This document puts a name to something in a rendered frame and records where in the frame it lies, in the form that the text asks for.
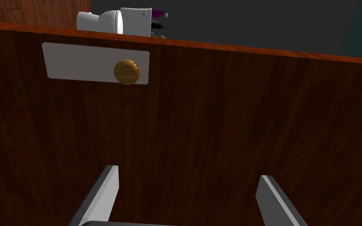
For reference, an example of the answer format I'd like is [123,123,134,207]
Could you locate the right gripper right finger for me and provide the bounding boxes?
[255,175,309,226]

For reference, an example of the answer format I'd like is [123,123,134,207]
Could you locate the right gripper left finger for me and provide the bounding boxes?
[68,165,120,226]

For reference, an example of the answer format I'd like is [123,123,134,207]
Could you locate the dark wooden door leaf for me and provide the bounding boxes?
[0,20,362,226]

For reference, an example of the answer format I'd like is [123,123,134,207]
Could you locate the white toilet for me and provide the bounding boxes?
[76,7,169,39]

